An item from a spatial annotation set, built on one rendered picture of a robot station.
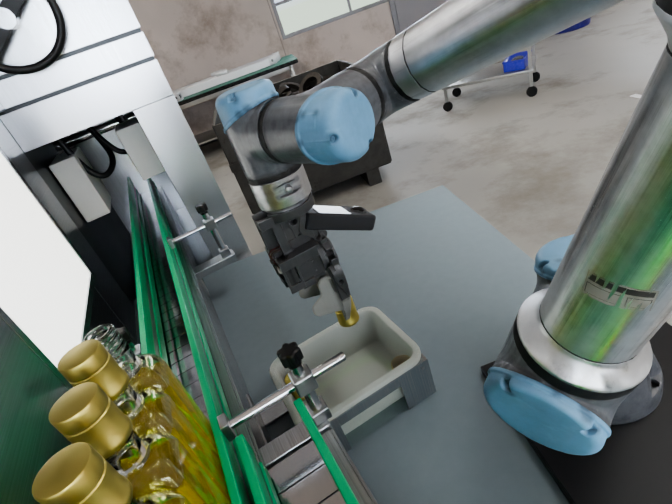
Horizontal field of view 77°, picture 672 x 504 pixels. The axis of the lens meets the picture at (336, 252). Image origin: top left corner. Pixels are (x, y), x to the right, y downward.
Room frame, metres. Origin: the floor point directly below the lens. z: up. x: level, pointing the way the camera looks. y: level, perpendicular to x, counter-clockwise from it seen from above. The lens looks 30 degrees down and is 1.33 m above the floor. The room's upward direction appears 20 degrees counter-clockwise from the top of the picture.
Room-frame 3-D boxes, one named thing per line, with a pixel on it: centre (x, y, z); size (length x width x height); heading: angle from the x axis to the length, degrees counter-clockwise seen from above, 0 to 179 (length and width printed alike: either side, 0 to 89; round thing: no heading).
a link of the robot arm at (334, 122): (0.48, -0.04, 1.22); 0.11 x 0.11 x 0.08; 40
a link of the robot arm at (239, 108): (0.54, 0.04, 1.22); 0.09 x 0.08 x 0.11; 40
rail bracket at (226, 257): (0.99, 0.29, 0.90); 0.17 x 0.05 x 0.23; 106
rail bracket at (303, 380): (0.38, 0.12, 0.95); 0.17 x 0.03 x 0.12; 106
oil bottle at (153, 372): (0.34, 0.23, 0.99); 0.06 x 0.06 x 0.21; 17
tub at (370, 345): (0.52, 0.05, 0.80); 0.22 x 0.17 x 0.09; 106
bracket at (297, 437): (0.37, 0.13, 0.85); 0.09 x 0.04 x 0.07; 106
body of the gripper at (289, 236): (0.54, 0.05, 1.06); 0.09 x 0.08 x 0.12; 106
